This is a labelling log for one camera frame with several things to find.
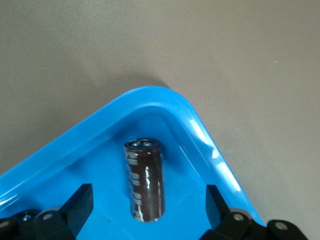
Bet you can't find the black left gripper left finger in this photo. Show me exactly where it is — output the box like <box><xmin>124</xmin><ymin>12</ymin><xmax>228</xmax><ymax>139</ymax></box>
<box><xmin>0</xmin><ymin>183</ymin><xmax>94</xmax><ymax>240</ymax></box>

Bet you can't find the long dark electrolytic capacitor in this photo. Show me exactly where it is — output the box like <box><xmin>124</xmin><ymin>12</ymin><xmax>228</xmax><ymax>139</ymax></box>
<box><xmin>123</xmin><ymin>138</ymin><xmax>166</xmax><ymax>223</ymax></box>

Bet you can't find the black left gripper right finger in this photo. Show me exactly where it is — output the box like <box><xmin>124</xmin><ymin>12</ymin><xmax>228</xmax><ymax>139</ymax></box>
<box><xmin>205</xmin><ymin>184</ymin><xmax>308</xmax><ymax>240</ymax></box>

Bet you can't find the blue plastic tray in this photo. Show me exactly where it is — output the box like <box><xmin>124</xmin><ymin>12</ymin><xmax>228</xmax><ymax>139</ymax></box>
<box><xmin>0</xmin><ymin>85</ymin><xmax>267</xmax><ymax>240</ymax></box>

